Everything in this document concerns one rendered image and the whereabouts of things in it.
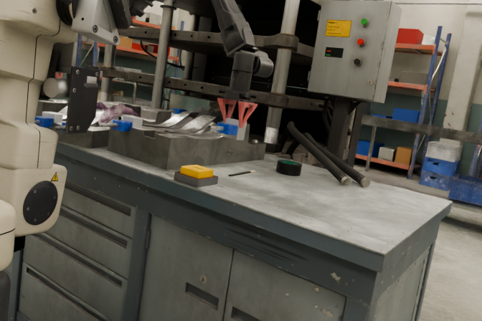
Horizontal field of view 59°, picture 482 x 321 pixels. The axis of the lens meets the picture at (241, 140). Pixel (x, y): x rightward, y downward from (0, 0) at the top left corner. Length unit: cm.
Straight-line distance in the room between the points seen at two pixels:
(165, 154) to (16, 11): 51
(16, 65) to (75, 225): 68
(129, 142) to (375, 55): 103
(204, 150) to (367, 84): 80
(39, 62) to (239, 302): 72
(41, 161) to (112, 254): 46
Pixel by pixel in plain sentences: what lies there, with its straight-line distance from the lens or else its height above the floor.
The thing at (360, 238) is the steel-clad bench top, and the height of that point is 80.
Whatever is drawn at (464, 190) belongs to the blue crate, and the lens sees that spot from 472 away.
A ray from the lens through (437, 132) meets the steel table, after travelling 452.
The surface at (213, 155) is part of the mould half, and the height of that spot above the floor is 83.
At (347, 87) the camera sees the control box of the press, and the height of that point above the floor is 111.
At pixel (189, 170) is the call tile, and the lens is 107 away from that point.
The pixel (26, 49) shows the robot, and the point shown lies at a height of 107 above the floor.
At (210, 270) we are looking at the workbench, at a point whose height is 59.
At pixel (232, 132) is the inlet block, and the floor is 93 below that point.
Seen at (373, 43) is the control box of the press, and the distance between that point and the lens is 184.
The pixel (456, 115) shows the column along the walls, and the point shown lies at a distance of 741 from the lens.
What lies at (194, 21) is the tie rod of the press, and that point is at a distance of 311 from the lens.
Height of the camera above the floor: 106
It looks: 7 degrees down
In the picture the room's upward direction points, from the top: 9 degrees clockwise
